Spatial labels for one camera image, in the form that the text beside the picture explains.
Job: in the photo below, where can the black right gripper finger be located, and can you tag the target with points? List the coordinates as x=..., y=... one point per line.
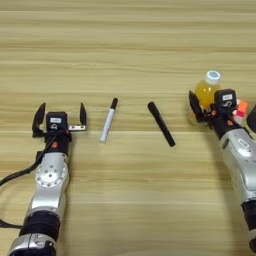
x=196, y=108

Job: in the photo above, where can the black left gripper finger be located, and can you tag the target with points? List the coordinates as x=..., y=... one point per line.
x=39, y=116
x=83, y=115

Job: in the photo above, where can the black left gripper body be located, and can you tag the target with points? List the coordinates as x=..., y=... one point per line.
x=60, y=145

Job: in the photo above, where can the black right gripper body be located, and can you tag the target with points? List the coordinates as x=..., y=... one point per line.
x=223, y=125

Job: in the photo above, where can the orange juice bottle white cap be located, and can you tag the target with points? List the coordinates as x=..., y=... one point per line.
x=205, y=91

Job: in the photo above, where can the white marker black cap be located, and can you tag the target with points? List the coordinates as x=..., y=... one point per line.
x=108, y=121

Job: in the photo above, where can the black marker pen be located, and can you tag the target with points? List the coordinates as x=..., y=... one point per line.
x=161, y=125

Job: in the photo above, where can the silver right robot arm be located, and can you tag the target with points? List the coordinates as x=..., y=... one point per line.
x=240, y=156

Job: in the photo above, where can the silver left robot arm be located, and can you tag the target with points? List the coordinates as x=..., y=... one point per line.
x=50, y=183

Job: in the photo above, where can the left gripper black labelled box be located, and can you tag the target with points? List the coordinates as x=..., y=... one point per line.
x=55, y=120

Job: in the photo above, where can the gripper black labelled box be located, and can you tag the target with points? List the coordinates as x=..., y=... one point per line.
x=226, y=98
x=55, y=120

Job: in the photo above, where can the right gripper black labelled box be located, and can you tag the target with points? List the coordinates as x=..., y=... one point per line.
x=226, y=98

